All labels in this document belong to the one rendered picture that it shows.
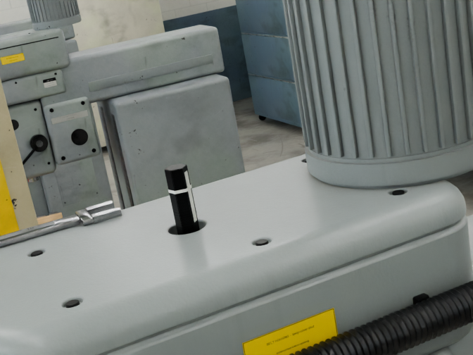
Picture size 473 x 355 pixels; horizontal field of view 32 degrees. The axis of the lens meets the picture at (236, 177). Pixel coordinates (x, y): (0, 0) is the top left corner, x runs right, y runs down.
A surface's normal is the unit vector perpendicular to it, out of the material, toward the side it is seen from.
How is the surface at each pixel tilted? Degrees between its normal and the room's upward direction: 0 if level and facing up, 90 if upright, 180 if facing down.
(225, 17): 90
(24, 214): 90
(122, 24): 90
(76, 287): 0
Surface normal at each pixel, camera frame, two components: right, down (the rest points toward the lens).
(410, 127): 0.00, 0.29
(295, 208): -0.17, -0.94
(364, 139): -0.47, 0.33
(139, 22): 0.42, 0.20
